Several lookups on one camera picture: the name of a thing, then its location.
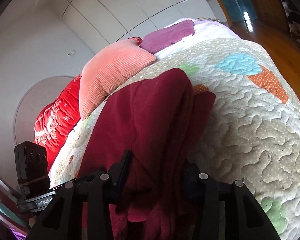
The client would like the dark red knit garment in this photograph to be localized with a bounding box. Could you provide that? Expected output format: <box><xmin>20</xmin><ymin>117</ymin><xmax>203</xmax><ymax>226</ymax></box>
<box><xmin>78</xmin><ymin>68</ymin><xmax>216</xmax><ymax>239</ymax></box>

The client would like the patchwork quilted bedspread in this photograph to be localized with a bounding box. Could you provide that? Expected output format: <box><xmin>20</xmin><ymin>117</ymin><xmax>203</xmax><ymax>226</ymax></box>
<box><xmin>48</xmin><ymin>17</ymin><xmax>300</xmax><ymax>240</ymax></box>

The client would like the red embroidered duvet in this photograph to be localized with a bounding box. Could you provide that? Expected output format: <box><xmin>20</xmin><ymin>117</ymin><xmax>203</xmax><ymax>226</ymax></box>
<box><xmin>34</xmin><ymin>74</ymin><xmax>81</xmax><ymax>170</ymax></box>

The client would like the purple fuzzy towel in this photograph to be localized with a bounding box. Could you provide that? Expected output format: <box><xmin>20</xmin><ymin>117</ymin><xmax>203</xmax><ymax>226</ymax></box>
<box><xmin>140</xmin><ymin>20</ymin><xmax>195</xmax><ymax>54</ymax></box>

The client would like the white cluttered shelf unit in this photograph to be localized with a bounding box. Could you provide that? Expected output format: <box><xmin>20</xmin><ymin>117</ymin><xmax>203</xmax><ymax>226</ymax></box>
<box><xmin>280</xmin><ymin>0</ymin><xmax>300</xmax><ymax>46</ymax></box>

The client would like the brown wooden door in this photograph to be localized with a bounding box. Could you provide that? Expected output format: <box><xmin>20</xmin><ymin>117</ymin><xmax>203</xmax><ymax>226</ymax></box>
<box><xmin>251</xmin><ymin>0</ymin><xmax>289</xmax><ymax>34</ymax></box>

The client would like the white glossy wardrobe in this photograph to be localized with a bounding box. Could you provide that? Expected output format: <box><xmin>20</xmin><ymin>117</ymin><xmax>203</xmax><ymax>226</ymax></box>
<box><xmin>34</xmin><ymin>0</ymin><xmax>228</xmax><ymax>53</ymax></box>

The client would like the black camera box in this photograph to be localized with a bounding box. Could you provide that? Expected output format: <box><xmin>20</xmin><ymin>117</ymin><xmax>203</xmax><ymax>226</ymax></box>
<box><xmin>14</xmin><ymin>141</ymin><xmax>50</xmax><ymax>199</ymax></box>

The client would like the white wall socket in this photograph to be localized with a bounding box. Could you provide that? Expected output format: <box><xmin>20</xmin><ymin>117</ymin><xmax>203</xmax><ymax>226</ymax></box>
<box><xmin>68</xmin><ymin>50</ymin><xmax>76</xmax><ymax>57</ymax></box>

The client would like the pink corduroy pillow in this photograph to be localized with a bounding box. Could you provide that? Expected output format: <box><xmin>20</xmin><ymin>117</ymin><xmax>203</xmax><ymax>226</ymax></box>
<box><xmin>78</xmin><ymin>38</ymin><xmax>157</xmax><ymax>120</ymax></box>

